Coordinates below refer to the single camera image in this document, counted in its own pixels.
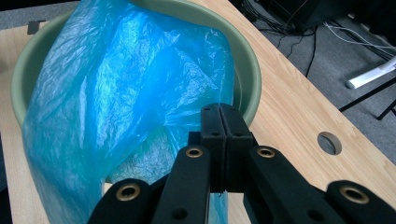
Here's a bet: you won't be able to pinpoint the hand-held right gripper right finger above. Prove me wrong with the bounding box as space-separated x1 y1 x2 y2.
219 103 259 193

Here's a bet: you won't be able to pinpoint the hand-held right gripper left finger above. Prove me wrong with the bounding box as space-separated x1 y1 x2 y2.
188 103 227 193

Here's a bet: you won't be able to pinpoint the green plastic bin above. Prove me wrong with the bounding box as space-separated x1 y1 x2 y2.
10 0 262 190

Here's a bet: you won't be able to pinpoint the black floor cables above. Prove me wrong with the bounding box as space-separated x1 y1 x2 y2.
241 0 320 78

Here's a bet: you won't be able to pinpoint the black folding chair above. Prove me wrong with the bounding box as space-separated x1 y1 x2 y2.
338 77 396 121

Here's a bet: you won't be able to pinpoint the white floor cables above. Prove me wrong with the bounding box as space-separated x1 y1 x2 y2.
322 21 396 54

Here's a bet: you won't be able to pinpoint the black stand with square base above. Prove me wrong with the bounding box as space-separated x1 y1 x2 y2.
292 0 354 30

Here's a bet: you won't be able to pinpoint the blue plastic bag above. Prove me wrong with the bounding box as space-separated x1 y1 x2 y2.
21 0 236 224

